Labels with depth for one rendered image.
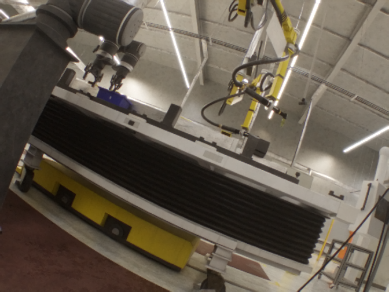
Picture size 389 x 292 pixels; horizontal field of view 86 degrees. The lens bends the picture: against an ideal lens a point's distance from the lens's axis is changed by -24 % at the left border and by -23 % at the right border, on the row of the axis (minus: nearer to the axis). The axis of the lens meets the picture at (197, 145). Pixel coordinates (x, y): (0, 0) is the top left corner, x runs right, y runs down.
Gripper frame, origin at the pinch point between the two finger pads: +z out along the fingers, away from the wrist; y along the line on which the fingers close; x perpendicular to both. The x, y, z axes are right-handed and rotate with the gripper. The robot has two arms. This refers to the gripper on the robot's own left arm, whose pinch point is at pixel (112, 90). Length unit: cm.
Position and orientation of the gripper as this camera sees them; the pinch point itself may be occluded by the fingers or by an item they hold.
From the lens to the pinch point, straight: 173.4
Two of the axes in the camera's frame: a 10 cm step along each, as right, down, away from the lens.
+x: -9.1, -3.7, 1.9
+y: 1.0, 2.3, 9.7
